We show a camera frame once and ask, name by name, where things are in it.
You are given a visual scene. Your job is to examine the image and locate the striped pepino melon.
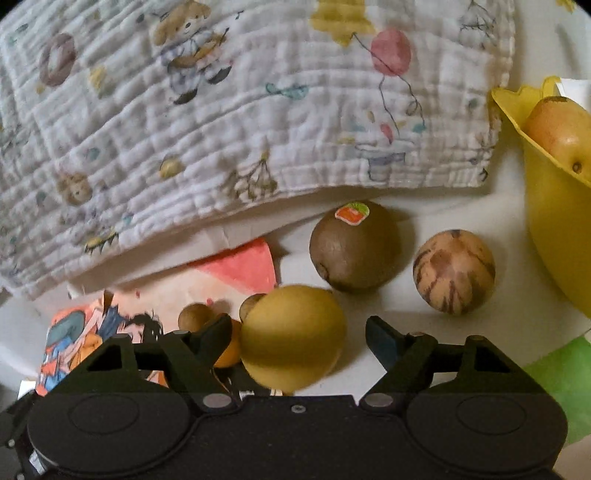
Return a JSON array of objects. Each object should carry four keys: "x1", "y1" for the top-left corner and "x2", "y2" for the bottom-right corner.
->
[{"x1": 412, "y1": 229, "x2": 496, "y2": 316}]

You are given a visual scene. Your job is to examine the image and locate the small orange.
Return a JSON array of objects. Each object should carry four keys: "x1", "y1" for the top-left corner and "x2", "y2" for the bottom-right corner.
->
[{"x1": 213, "y1": 318, "x2": 243, "y2": 369}]

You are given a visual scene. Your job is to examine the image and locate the small brown longan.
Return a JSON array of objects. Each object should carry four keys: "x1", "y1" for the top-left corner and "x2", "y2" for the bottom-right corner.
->
[{"x1": 178, "y1": 302, "x2": 216, "y2": 334}]

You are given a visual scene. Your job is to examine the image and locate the comic poster with red corner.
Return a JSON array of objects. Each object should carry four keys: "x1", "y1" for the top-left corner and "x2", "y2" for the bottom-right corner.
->
[{"x1": 36, "y1": 237, "x2": 279, "y2": 398}]

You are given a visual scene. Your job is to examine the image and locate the yellow bear poster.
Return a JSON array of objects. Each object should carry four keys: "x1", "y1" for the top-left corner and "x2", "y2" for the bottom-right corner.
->
[{"x1": 522, "y1": 330, "x2": 591, "y2": 446}]

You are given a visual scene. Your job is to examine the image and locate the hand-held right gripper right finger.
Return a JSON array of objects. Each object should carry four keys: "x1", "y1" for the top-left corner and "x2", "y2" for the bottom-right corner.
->
[{"x1": 359, "y1": 316, "x2": 550, "y2": 411}]

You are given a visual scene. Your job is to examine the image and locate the yellow plastic bowl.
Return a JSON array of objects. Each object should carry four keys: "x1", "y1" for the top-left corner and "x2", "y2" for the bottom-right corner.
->
[{"x1": 491, "y1": 76, "x2": 591, "y2": 319}]

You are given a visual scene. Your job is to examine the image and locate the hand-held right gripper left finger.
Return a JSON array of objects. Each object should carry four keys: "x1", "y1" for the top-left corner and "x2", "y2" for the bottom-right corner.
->
[{"x1": 48, "y1": 314, "x2": 241, "y2": 412}]

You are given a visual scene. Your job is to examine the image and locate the white printed blanket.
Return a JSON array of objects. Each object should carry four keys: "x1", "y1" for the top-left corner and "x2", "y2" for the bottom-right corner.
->
[{"x1": 0, "y1": 0, "x2": 517, "y2": 301}]

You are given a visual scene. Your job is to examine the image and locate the large round yellow fruit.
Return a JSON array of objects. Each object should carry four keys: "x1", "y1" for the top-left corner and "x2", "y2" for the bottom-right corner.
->
[{"x1": 240, "y1": 285, "x2": 347, "y2": 395}]

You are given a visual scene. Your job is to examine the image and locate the brown kiwi with sticker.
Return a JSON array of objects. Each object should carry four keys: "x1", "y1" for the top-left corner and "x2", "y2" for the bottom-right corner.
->
[{"x1": 308, "y1": 200, "x2": 402, "y2": 293}]

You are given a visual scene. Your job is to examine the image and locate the yellow-red pear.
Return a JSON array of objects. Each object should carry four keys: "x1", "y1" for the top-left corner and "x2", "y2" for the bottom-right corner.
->
[{"x1": 524, "y1": 96, "x2": 591, "y2": 178}]

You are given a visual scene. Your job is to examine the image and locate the beige paper sheet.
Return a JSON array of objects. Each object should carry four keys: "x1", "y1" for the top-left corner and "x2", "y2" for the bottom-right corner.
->
[{"x1": 67, "y1": 217, "x2": 324, "y2": 298}]

